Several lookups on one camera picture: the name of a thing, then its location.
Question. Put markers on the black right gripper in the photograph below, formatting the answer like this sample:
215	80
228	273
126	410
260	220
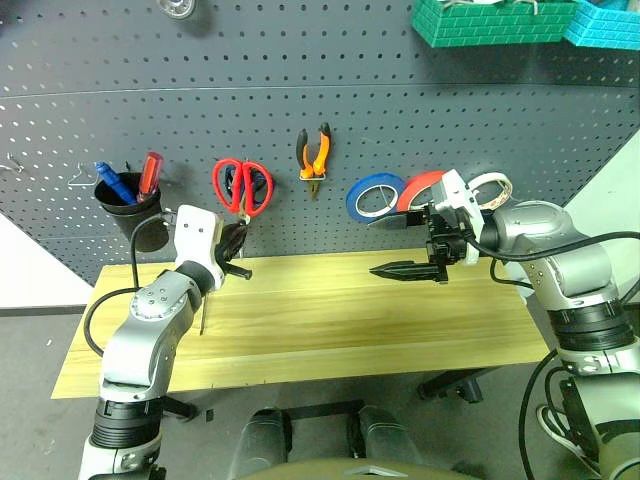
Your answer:
445	240

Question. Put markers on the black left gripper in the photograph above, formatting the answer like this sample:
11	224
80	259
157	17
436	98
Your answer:
225	252

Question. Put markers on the red tape roll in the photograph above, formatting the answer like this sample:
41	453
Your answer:
414	196
435	176

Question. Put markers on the orange black needle nose pliers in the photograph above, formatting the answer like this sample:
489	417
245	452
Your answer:
322	150

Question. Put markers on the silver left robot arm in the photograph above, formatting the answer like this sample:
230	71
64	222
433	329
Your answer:
150	310

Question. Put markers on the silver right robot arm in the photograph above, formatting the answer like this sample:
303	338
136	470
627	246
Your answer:
540	225

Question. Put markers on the grey metal pegboard wall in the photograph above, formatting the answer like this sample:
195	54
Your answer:
320	75

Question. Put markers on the blue tape roll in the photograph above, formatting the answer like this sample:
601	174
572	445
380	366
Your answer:
352	202

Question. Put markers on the white tape roll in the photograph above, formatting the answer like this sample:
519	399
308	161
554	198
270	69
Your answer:
495	176

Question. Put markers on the black plastic pen cup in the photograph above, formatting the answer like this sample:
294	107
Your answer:
125	211

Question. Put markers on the blue marker pen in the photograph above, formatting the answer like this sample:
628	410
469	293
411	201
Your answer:
114	182

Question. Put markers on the black table foot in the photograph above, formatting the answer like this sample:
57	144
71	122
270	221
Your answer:
180	409
450	386

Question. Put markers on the black table crossbar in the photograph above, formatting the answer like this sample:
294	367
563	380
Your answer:
325	410

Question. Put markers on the grey rounded robot leg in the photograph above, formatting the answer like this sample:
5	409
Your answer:
262	435
382	435

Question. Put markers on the green brick pattern box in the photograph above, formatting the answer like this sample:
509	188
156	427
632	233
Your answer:
490	22

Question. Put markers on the thin metal peg hook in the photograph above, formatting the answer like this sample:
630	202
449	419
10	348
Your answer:
12	164

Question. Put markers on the round silver metal knob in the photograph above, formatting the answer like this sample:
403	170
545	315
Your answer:
177	7

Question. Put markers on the cyan brick pattern box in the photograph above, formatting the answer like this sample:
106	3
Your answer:
605	27

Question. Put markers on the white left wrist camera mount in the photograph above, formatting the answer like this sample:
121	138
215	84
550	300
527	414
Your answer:
197	235

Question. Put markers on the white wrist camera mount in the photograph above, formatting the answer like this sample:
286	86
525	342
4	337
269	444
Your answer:
197	235
457	192

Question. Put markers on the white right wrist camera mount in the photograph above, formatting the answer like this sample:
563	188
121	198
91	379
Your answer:
457	192

